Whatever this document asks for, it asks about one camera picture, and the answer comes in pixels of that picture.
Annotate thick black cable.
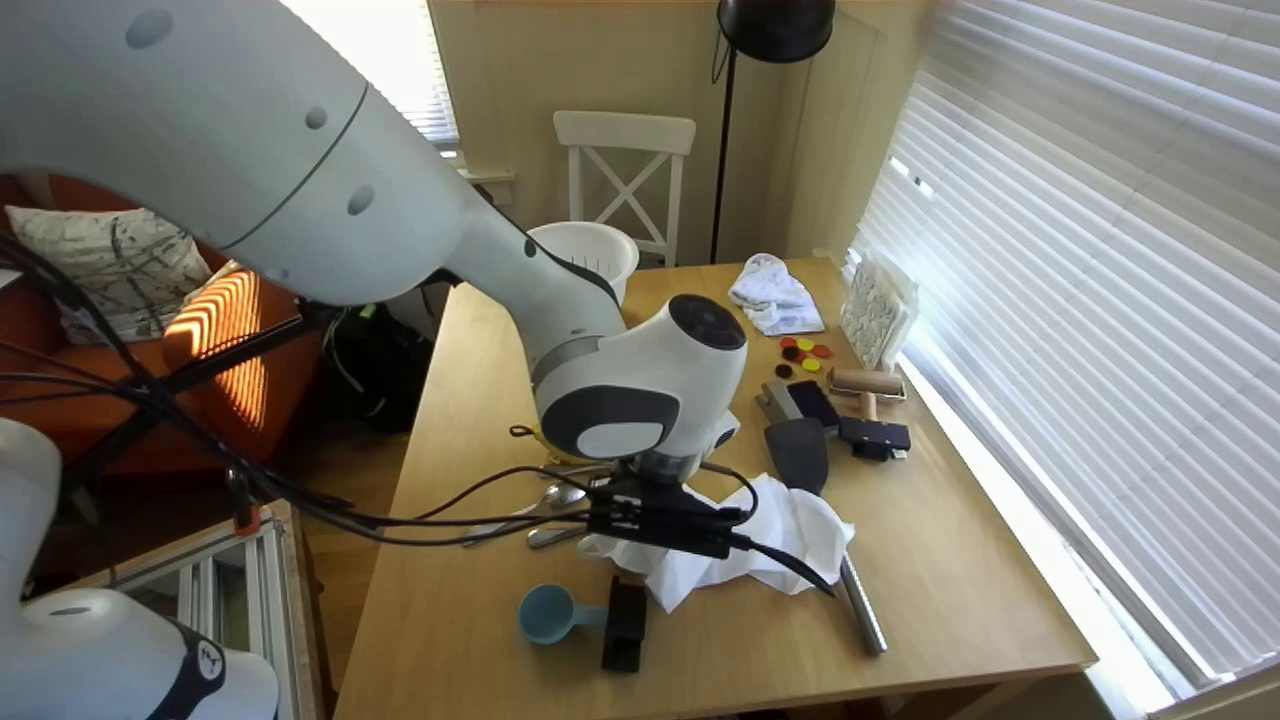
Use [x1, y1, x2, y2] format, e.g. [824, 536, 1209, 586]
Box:
[723, 530, 842, 602]

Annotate white window blinds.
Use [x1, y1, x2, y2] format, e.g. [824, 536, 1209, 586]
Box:
[843, 0, 1280, 698]

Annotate wooden roller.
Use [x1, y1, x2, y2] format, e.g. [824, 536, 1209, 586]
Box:
[824, 362, 912, 406]

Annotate white crumpled bag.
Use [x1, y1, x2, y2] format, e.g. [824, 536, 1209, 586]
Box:
[723, 247, 832, 342]

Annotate black rectangular block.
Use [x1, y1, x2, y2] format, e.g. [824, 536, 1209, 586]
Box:
[601, 574, 651, 678]

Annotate grey metal cylinder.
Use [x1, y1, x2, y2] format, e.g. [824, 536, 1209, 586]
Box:
[832, 554, 891, 659]

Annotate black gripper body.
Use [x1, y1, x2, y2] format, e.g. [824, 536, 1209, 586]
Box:
[583, 477, 723, 554]

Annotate white wooden rack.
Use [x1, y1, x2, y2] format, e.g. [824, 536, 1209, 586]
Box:
[111, 498, 325, 720]

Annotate black bag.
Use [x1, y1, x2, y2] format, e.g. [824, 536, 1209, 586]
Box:
[315, 297, 443, 435]

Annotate small black tool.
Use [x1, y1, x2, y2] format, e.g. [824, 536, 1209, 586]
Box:
[838, 414, 918, 464]

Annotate silver spoon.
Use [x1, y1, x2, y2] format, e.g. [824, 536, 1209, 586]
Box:
[512, 482, 594, 516]

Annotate blue plastic measuring cup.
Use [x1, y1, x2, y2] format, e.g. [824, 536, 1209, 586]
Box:
[516, 580, 612, 652]

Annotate grey patterned pillow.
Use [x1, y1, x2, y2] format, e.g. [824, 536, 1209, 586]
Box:
[0, 199, 217, 353]

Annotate black floor lamp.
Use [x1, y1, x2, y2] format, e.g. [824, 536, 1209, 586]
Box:
[704, 0, 842, 269]

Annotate black rectangular device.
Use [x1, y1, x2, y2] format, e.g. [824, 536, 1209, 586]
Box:
[755, 378, 847, 433]

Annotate white wooden chair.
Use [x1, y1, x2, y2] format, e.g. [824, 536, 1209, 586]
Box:
[547, 108, 700, 272]

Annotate white paper towel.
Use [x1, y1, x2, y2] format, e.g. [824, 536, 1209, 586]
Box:
[578, 477, 860, 615]

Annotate orange sofa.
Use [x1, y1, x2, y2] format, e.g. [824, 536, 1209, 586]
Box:
[0, 172, 334, 483]

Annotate dark grey cup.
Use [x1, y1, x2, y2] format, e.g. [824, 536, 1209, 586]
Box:
[766, 417, 838, 498]

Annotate black cable bundle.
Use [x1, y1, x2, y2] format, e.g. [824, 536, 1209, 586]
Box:
[0, 232, 615, 554]

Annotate orange chevron cushion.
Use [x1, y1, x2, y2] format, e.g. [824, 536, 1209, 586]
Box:
[157, 261, 306, 364]

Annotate thick-handled silver utensil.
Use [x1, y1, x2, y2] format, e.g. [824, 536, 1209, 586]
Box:
[521, 520, 594, 554]

